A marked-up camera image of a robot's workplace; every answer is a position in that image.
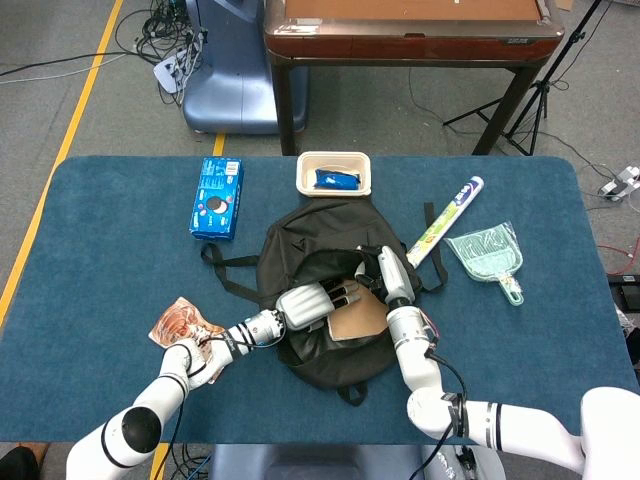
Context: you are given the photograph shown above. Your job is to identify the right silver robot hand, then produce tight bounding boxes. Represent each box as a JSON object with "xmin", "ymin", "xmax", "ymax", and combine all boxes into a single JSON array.
[{"xmin": 353, "ymin": 244, "xmax": 422, "ymax": 307}]

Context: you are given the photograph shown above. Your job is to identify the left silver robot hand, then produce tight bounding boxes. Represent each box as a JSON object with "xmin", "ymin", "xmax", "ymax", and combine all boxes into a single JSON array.
[{"xmin": 275, "ymin": 279, "xmax": 363, "ymax": 334}]

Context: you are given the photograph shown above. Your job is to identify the brown notebook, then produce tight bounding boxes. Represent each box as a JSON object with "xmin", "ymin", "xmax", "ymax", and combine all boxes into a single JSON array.
[{"xmin": 327, "ymin": 287, "xmax": 391, "ymax": 342}]

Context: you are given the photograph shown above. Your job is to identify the black fabric backpack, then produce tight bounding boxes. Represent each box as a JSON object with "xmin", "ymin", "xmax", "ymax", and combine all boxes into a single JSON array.
[{"xmin": 199, "ymin": 197, "xmax": 449, "ymax": 407}]

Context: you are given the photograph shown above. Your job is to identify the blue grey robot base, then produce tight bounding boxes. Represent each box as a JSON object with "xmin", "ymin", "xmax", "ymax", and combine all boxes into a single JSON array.
[{"xmin": 182, "ymin": 0, "xmax": 309, "ymax": 136}]

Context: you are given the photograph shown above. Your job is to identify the white green wrap roll box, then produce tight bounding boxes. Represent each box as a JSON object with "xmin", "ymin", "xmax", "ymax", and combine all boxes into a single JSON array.
[{"xmin": 405, "ymin": 174, "xmax": 485, "ymax": 269}]

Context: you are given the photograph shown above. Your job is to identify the green mini dustpan set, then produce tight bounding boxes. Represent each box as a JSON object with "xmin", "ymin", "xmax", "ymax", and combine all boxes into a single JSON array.
[{"xmin": 443, "ymin": 221, "xmax": 525, "ymax": 307}]

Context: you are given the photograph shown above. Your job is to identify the blue snack packet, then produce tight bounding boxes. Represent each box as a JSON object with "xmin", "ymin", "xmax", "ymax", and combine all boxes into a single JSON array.
[{"xmin": 313, "ymin": 168, "xmax": 361, "ymax": 192}]

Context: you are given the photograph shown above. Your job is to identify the cream plastic tray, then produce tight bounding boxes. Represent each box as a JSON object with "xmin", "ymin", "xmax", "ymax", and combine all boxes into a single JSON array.
[{"xmin": 295, "ymin": 151, "xmax": 374, "ymax": 199}]

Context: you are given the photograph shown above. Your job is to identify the orange spouted drink pouch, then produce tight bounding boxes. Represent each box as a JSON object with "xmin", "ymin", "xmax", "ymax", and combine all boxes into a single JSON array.
[{"xmin": 147, "ymin": 296, "xmax": 229, "ymax": 386}]

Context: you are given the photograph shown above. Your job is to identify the blue Oreo cookie box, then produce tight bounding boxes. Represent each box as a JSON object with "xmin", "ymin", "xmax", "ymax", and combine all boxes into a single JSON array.
[{"xmin": 188, "ymin": 156, "xmax": 245, "ymax": 242}]

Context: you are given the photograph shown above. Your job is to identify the grey robot torso base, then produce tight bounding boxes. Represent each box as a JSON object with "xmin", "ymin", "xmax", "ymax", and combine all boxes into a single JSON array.
[{"xmin": 207, "ymin": 443, "xmax": 506, "ymax": 480}]

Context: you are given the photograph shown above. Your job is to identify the blue felt table cover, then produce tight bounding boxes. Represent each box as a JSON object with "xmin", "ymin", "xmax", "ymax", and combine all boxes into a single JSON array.
[{"xmin": 0, "ymin": 155, "xmax": 640, "ymax": 447}]

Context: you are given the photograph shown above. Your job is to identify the black floor device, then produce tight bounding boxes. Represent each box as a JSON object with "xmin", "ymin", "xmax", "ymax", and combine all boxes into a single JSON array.
[{"xmin": 606, "ymin": 272, "xmax": 640, "ymax": 311}]

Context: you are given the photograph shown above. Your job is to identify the brown mahjong table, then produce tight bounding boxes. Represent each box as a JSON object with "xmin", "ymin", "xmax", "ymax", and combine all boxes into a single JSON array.
[{"xmin": 263, "ymin": 0, "xmax": 566, "ymax": 157}]

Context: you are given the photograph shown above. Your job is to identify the black tripod stand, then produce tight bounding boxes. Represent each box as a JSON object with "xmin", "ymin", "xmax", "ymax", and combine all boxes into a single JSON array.
[{"xmin": 442, "ymin": 0, "xmax": 606, "ymax": 157}]

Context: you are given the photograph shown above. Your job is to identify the white power strip with plugs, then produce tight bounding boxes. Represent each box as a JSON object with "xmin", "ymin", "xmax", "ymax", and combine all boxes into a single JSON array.
[{"xmin": 152, "ymin": 49, "xmax": 204, "ymax": 94}]

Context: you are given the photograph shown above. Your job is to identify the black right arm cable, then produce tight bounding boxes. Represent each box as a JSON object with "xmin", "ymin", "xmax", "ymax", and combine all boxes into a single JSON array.
[{"xmin": 409, "ymin": 346, "xmax": 471, "ymax": 480}]

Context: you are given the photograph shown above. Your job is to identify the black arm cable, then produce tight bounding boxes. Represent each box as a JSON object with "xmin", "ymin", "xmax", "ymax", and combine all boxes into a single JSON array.
[
  {"xmin": 149, "ymin": 329, "xmax": 261, "ymax": 480},
  {"xmin": 409, "ymin": 346, "xmax": 471, "ymax": 480}
]

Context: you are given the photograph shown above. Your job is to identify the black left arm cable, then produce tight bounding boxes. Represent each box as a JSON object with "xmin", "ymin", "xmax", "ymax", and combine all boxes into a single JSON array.
[{"xmin": 149, "ymin": 329, "xmax": 261, "ymax": 480}]

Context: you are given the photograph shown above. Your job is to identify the black floor cable tangle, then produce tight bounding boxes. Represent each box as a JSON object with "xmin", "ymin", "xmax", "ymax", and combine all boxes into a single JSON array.
[{"xmin": 114, "ymin": 0, "xmax": 209, "ymax": 106}]

